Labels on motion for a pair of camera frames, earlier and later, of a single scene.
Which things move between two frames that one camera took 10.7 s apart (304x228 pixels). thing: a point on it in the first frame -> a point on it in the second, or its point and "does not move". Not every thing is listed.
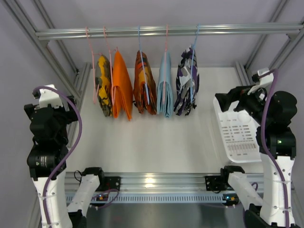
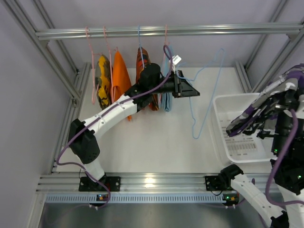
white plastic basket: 238,129 does not move
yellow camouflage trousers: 102,84 does not move
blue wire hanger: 194,44 -> 213,94
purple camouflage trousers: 183,83 -> 292,80
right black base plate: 214,183 does not move
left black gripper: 29,108 -> 177,84
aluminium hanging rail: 126,33 does not move
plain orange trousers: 122,90 does not move
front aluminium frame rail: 161,182 does not move
